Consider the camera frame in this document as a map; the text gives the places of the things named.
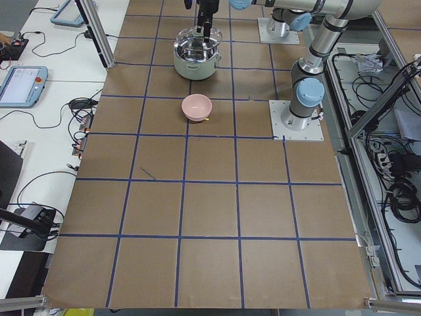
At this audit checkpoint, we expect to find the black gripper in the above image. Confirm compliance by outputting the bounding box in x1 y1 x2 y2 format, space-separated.
197 0 219 43

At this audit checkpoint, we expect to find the glass pot lid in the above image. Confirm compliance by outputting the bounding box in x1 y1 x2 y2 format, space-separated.
174 26 222 50

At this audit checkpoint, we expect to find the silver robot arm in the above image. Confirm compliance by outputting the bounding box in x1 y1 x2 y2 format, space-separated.
229 0 382 132
195 1 312 45

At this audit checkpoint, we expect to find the green electric pot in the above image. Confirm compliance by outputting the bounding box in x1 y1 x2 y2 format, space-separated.
174 47 220 81

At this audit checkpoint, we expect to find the pink bowl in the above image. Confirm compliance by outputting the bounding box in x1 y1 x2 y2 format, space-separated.
182 94 212 122

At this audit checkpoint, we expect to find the upper teach pendant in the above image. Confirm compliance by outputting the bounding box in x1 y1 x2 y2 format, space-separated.
50 0 84 28

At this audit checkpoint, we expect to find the teach pendant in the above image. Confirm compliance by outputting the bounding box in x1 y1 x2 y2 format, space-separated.
1 66 49 109
50 0 84 28

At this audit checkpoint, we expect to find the crumpled white paper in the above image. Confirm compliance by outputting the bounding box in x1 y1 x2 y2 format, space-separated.
351 53 383 73

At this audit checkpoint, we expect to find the brown paper table mat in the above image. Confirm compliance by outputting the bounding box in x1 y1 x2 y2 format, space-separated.
43 1 370 309

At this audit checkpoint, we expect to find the lower teach pendant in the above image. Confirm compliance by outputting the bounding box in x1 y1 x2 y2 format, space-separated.
1 66 49 109

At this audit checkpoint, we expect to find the grey usb hub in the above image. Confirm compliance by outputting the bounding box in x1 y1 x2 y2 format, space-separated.
21 205 55 230

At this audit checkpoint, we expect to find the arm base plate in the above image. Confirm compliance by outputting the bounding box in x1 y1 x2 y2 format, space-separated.
269 100 324 142
257 17 299 45

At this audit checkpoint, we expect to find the aluminium frame post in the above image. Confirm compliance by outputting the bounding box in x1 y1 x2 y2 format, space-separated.
75 0 115 69

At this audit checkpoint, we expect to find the coiled black cable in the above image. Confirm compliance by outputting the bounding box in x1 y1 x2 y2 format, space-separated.
383 179 421 224

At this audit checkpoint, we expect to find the black camera stand base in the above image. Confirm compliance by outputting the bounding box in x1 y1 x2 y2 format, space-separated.
1 208 62 251

